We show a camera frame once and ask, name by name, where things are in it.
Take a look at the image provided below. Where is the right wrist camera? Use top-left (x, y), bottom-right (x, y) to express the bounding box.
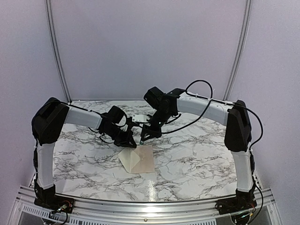
top-left (132, 114), bottom-right (148, 123)

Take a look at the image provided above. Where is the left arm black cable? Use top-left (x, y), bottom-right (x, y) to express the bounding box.
top-left (58, 103), bottom-right (132, 144)

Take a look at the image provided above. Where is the right aluminium corner post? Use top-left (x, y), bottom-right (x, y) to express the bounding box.
top-left (223, 0), bottom-right (253, 100)

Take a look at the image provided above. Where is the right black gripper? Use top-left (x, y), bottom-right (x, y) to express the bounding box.
top-left (141, 108), bottom-right (173, 141)

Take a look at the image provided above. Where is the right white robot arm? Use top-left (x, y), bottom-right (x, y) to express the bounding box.
top-left (141, 87), bottom-right (254, 210)

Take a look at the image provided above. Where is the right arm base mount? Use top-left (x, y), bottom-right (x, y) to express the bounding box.
top-left (215, 190), bottom-right (257, 215)

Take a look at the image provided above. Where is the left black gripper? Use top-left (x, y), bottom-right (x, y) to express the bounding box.
top-left (104, 125), bottom-right (136, 148)

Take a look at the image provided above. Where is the aluminium corner post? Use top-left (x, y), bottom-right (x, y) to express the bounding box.
top-left (223, 0), bottom-right (253, 100)
top-left (45, 0), bottom-right (72, 102)

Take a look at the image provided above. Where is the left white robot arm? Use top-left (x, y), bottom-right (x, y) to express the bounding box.
top-left (31, 97), bottom-right (137, 189)

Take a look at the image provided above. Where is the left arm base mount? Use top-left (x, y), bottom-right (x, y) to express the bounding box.
top-left (34, 184), bottom-right (75, 213)

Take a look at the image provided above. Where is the aluminium front rail frame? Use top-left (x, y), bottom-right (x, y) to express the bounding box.
top-left (7, 186), bottom-right (282, 225)

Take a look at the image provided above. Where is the left aluminium corner post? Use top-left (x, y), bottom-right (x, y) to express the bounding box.
top-left (45, 0), bottom-right (72, 102)

